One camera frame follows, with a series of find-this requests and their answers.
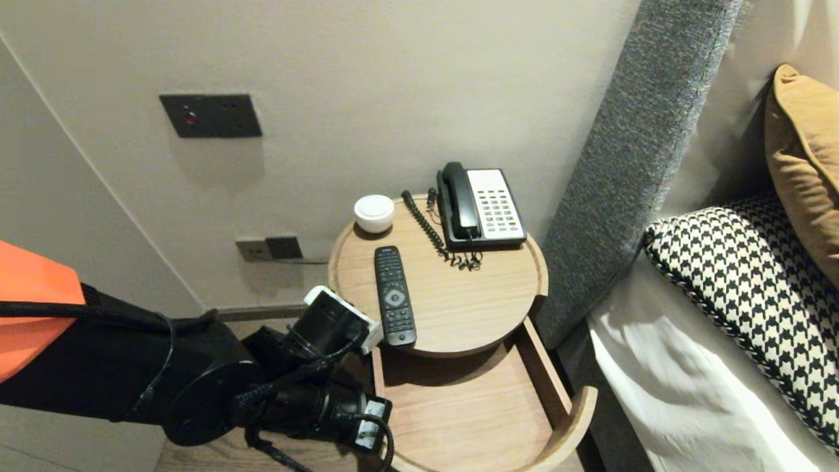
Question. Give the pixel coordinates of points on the curved-front wooden drawer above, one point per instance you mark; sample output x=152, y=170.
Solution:
x=472, y=419

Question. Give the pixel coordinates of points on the black white houndstooth pillow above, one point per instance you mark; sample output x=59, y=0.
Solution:
x=754, y=288

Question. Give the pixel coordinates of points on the grey upholstered bed frame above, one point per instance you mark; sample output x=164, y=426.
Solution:
x=606, y=432

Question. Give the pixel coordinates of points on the black and white telephone base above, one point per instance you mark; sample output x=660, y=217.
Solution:
x=498, y=210

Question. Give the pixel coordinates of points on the white bed sheet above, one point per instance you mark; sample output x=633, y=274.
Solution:
x=668, y=393

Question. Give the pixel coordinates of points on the orange and black left arm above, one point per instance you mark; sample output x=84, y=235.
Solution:
x=98, y=367

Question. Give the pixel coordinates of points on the white round puck device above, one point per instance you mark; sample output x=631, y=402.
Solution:
x=374, y=213

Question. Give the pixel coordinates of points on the grey wall baseboard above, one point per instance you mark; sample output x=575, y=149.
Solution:
x=262, y=313

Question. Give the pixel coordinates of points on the black telephone handset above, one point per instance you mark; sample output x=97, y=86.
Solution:
x=459, y=202

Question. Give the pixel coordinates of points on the mustard brown cushion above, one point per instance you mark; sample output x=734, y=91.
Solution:
x=806, y=164

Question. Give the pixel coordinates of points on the round wooden nightstand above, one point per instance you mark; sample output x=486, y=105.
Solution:
x=452, y=295

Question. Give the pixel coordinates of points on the dark wall switch panel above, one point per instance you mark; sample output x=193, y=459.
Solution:
x=211, y=116

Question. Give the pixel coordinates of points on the dark wall outlet plate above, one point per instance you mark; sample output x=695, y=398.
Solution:
x=285, y=248

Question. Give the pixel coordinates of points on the beige wall power outlet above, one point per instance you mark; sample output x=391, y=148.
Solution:
x=252, y=250

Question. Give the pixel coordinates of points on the black TV remote control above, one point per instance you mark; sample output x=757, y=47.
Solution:
x=395, y=298

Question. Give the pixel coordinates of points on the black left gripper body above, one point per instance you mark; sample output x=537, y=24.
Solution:
x=308, y=413

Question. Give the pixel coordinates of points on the grey upholstered headboard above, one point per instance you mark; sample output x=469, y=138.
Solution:
x=623, y=164

